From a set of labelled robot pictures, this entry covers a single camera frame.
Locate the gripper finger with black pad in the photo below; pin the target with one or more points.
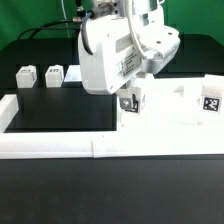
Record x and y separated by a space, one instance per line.
125 98

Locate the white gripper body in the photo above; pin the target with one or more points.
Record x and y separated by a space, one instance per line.
115 60

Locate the white square table top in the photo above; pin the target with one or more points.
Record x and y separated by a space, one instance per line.
173 102

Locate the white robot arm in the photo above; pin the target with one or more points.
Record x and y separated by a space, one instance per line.
138 13

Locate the white sheet with fiducial markers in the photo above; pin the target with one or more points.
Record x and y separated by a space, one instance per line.
73 74

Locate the white U-shaped obstacle fence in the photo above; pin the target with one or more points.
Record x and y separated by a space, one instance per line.
145 135

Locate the black cable connector upright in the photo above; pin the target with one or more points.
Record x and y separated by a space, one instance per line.
80 9

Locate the black cable thick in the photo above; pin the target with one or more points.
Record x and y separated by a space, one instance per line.
66 25

